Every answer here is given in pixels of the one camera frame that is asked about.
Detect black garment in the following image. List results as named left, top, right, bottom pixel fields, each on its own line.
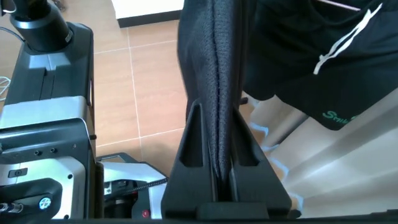
left=176, top=0, right=250, bottom=190

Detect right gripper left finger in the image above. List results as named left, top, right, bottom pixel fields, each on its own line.
left=160, top=99, right=219, bottom=219

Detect pink clothes hanger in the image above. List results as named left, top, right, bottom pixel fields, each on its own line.
left=316, top=0, right=362, bottom=12

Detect black shorts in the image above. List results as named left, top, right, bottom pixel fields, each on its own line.
left=241, top=0, right=398, bottom=131

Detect beige curtain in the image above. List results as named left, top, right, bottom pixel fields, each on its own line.
left=248, top=88, right=398, bottom=218

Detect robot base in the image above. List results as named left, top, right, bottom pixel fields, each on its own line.
left=0, top=0, right=169, bottom=220

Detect white cable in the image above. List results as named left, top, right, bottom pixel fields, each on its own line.
left=0, top=75, right=12, bottom=103

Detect black cable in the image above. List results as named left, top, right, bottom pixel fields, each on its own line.
left=104, top=176, right=169, bottom=197

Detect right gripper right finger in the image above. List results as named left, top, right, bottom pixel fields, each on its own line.
left=229, top=105, right=292, bottom=219

